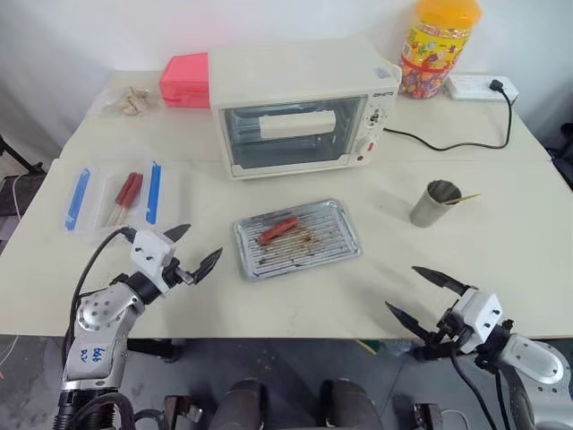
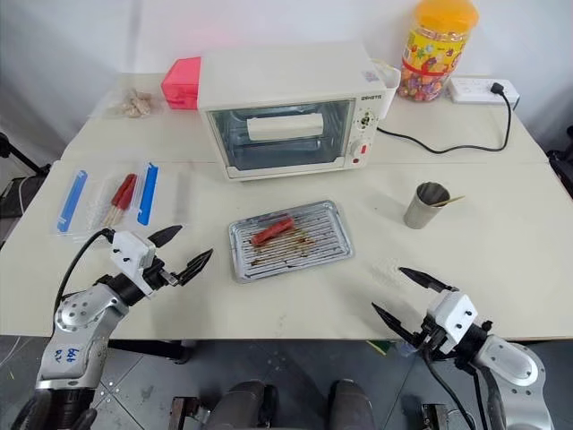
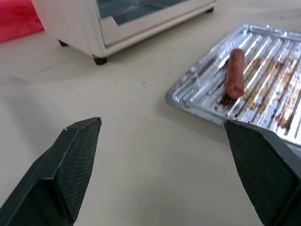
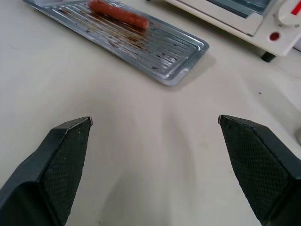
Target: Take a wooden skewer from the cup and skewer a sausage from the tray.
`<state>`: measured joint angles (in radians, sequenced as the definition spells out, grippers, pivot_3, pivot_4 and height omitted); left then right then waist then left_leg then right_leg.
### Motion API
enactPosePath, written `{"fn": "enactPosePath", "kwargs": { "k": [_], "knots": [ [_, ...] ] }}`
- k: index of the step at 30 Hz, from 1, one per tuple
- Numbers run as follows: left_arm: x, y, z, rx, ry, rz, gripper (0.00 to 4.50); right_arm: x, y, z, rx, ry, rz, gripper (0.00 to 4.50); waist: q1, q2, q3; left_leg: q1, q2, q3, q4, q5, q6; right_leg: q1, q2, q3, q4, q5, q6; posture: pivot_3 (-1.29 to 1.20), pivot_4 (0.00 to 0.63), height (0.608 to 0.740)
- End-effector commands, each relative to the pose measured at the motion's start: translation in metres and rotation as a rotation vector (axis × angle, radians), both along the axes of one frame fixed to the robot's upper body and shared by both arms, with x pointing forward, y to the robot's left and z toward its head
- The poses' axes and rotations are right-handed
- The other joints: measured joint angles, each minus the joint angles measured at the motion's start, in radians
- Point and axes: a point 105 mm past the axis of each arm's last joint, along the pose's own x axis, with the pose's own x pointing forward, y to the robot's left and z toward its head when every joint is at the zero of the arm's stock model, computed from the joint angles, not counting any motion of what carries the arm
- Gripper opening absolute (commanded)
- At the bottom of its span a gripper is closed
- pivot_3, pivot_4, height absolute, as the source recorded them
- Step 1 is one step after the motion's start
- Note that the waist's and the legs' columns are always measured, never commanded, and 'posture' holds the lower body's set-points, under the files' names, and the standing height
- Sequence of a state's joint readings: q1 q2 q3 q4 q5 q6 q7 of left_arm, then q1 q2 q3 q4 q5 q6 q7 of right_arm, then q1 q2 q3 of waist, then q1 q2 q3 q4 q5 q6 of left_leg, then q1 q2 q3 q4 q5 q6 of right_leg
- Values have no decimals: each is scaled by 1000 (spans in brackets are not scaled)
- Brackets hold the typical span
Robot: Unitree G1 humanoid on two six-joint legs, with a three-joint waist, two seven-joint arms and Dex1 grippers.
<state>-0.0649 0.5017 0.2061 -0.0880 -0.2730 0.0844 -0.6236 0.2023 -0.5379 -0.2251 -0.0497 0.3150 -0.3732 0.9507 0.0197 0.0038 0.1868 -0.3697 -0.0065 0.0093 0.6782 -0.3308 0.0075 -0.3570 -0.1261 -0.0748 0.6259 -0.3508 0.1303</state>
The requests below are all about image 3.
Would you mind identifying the white toaster oven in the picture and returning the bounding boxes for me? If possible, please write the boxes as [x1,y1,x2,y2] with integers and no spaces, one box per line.
[32,0,218,66]

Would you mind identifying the red cloth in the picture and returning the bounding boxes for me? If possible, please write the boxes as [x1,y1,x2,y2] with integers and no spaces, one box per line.
[0,0,45,43]

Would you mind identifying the ribbed silver baking tray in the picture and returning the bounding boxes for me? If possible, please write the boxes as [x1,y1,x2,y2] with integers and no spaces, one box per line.
[165,23,301,149]

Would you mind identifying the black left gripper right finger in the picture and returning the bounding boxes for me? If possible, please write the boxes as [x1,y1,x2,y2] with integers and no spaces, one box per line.
[223,119,301,226]

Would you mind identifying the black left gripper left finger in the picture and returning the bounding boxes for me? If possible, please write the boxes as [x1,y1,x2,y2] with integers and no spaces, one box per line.
[0,117,103,226]

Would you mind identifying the brown sausage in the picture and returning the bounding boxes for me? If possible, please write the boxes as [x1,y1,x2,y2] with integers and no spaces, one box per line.
[226,48,246,98]

